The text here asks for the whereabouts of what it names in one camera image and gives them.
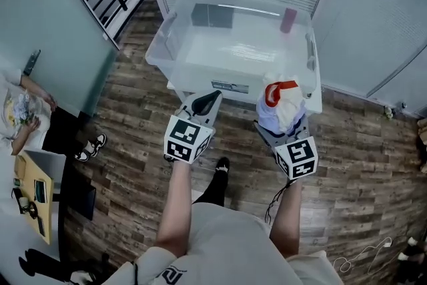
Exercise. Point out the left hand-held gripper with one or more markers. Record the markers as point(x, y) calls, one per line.
point(187, 138)

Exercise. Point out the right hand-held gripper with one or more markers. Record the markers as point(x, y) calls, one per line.
point(298, 157)

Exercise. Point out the lilac clothes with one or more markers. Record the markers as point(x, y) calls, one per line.
point(267, 118)

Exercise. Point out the white and red clothes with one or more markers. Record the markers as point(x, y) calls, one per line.
point(288, 106)

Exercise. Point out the clear plastic basket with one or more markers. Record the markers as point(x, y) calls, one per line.
point(233, 53)

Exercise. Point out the person's right forearm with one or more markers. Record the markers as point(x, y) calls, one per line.
point(287, 220)

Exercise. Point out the person's left forearm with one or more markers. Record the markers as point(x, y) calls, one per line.
point(175, 207)

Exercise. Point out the person's black shoe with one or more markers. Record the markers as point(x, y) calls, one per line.
point(223, 164)

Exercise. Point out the person's black trouser leg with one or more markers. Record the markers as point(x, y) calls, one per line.
point(215, 190)

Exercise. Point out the red cylindrical object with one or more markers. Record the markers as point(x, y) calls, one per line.
point(288, 20)

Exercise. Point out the person's white shirt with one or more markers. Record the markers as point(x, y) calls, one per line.
point(233, 250)

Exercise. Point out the black chair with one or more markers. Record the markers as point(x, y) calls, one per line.
point(78, 197)

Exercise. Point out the grey laptop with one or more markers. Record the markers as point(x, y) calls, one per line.
point(46, 165)

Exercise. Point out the wooden desk board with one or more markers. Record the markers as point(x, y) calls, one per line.
point(33, 197)

